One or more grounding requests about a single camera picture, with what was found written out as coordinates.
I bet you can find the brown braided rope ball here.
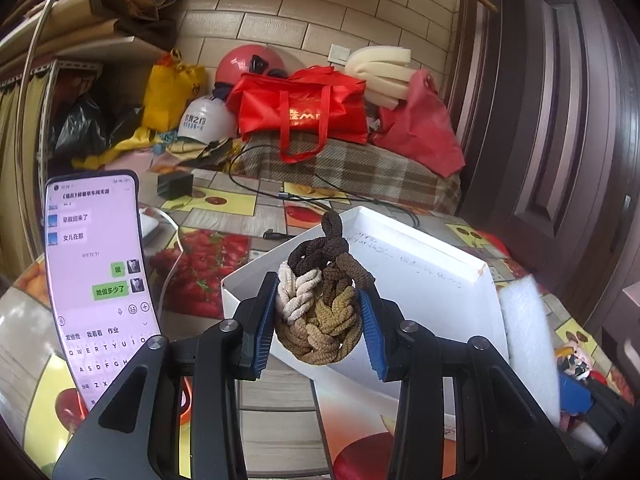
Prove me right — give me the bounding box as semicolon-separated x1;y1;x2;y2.
276;210;374;366

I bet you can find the white foam wrap piece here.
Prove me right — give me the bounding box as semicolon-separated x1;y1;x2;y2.
498;276;561;427

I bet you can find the white cardboard box lid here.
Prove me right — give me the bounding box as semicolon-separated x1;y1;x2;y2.
221;206;509;400

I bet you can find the red plastic bag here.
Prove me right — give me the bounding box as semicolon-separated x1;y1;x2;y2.
475;230;511;259

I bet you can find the white round charger device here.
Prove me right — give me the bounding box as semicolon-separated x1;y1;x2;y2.
139;208;160;247

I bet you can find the plaid blanket covered bench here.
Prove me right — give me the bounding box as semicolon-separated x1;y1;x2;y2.
231;133;462;214

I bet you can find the black power adapter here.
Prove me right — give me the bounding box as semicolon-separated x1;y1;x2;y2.
156;171;193;200

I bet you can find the smartphone with chat screen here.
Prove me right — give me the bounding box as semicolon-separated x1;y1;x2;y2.
44;170;160;408

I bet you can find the dark red cloth bag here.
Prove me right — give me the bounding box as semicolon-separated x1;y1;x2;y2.
370;70;465;178

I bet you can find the white helmet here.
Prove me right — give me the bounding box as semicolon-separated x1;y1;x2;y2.
178;96;238;144

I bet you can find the red gift bag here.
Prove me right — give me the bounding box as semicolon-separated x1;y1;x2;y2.
226;66;369;164

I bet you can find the cream foam roll stack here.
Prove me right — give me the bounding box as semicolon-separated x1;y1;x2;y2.
344;46;416;110

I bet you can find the yellow shopping bag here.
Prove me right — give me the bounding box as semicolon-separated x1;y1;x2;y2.
141;49;208;133

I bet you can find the black plastic bag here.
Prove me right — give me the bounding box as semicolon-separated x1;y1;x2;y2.
50;94;143;159

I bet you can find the red helmet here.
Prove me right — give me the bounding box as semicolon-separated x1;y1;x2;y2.
215;44;288;84

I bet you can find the black cable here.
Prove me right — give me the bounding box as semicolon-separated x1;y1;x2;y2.
228;144;420;241

